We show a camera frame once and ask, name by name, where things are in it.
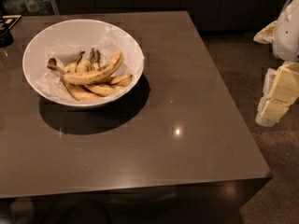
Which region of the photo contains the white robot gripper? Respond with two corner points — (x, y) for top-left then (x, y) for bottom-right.
(253, 0), (299, 127)

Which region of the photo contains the long yellow banana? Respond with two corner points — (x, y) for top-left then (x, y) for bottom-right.
(47, 49), (123, 85)

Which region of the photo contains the yellow banana bunch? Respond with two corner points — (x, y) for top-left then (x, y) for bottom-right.
(60, 48), (134, 102)

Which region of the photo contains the white paper bowl liner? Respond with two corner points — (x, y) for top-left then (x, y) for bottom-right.
(34, 32), (144, 107)

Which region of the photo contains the white ceramic bowl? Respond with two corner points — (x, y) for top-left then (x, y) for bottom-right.
(22, 20), (144, 108)

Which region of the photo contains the shelf with bottles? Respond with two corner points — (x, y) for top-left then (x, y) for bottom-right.
(0, 0), (59, 15)

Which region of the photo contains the black object at left edge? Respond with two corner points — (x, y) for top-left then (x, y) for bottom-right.
(0, 15), (21, 48)

